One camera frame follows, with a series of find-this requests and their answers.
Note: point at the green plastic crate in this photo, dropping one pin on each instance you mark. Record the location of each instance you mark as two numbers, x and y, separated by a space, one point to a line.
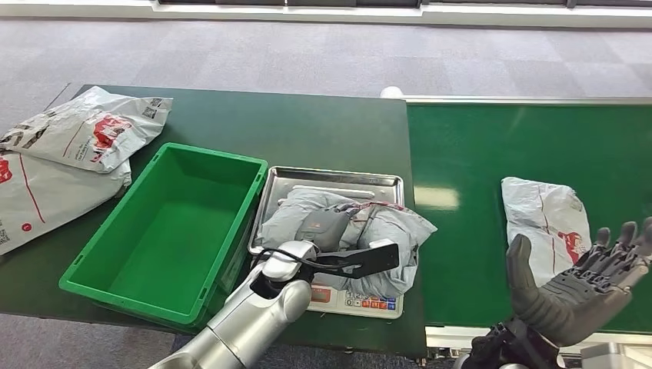
178 239

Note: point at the grey mailer package red print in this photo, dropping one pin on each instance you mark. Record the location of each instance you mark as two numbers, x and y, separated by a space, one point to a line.
540 219

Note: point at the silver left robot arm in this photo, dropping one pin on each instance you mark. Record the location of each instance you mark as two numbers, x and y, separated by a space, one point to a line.
254 316

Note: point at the white round cap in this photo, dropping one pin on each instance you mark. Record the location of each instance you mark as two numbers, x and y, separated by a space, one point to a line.
391 92

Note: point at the white scale with steel tray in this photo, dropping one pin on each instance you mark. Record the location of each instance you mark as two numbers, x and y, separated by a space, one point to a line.
336 179

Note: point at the large white mailer red line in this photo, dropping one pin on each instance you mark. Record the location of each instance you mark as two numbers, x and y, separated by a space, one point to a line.
56 198

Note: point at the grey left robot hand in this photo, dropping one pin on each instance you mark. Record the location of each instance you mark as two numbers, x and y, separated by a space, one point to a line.
326 226

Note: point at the green conveyor belt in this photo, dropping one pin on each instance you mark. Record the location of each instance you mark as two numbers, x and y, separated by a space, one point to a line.
458 153

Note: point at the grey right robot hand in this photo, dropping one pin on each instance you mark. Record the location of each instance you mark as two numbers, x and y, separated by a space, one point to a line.
570 305

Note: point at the white mailer with QR codes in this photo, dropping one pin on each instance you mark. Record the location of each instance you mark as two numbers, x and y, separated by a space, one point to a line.
76 135

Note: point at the dark green table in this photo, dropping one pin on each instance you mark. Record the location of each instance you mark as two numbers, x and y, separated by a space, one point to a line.
285 127

